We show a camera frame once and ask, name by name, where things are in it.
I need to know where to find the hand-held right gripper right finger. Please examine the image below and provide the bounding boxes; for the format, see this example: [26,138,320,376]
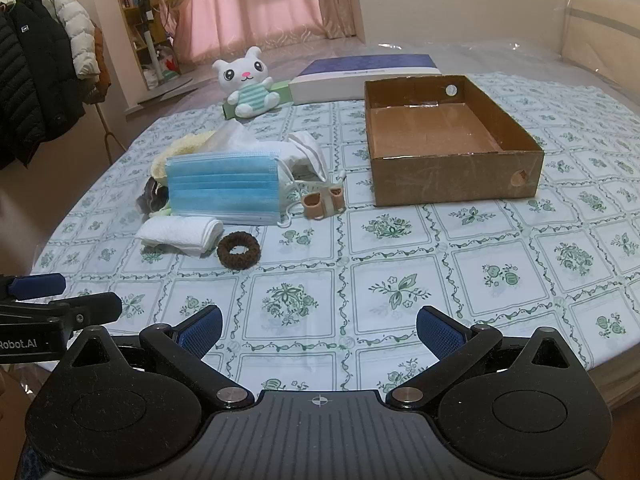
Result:
[385,305,588,411]

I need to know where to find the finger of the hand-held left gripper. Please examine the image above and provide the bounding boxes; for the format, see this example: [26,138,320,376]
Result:
[0,272,67,304]
[0,292,124,333]

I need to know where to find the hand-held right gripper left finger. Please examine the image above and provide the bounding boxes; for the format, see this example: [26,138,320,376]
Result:
[52,304,256,411]

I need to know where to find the brown hair scrunchie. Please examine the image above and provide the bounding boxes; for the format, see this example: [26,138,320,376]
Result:
[216,231,261,271]

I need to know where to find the white towel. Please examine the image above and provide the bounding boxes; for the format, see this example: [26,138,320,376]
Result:
[136,216,224,259]

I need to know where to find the dark grey cloth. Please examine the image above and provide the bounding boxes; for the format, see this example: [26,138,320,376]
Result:
[137,177,171,214]

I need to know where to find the blue face mask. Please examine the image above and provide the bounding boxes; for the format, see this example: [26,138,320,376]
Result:
[165,152,282,227]

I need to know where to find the brown cardboard box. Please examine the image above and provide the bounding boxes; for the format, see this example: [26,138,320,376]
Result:
[363,75,545,207]

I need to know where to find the tan toe sleeves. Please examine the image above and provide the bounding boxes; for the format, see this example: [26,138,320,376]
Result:
[301,185,346,220]

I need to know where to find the pale yellow towel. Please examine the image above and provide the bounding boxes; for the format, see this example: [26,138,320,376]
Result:
[151,131,221,186]

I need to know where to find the white cloth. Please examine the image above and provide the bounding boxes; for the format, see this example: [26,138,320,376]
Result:
[200,122,281,158]

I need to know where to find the white face mask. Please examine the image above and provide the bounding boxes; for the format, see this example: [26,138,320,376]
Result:
[272,130,331,197]

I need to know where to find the green floral tablecloth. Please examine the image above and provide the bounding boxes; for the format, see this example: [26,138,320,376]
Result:
[30,72,640,394]

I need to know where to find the black puffer jacket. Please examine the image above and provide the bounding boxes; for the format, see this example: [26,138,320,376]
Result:
[0,0,86,171]

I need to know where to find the brown jacket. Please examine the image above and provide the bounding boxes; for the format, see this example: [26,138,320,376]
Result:
[82,25,112,106]

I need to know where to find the white plush cat toy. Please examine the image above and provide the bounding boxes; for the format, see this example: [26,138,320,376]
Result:
[212,46,281,119]

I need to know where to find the white puffer jacket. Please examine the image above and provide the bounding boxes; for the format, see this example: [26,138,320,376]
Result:
[42,0,101,80]

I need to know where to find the light green box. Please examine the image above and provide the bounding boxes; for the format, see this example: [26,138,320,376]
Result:
[222,80,293,121]

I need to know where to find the standing fan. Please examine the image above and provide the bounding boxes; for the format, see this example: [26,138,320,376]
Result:
[137,0,206,106]

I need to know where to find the blue and white flat box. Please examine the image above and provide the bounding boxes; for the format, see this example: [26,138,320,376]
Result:
[289,53,442,106]

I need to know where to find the clear plastic sheet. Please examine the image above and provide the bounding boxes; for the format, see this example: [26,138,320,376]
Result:
[370,37,640,92]

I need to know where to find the pink curtain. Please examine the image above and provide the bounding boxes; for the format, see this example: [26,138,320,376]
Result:
[172,0,366,68]

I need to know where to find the beige bed headboard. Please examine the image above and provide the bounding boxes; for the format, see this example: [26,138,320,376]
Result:
[555,0,640,77]

